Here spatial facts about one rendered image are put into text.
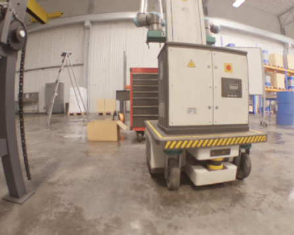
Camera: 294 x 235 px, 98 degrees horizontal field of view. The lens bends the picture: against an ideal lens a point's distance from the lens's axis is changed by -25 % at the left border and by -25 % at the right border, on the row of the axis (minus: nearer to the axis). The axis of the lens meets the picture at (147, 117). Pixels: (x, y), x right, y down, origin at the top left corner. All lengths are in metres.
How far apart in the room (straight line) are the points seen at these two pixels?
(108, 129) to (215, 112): 1.60
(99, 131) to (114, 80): 8.09
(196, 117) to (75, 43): 10.90
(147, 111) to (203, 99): 1.22
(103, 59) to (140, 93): 8.68
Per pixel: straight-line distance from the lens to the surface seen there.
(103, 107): 8.18
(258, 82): 4.56
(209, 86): 1.02
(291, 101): 4.95
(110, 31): 11.23
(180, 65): 0.97
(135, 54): 10.53
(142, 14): 1.76
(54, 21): 12.18
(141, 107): 2.09
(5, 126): 0.93
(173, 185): 0.96
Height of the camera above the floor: 0.49
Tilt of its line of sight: 4 degrees down
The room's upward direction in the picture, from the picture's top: straight up
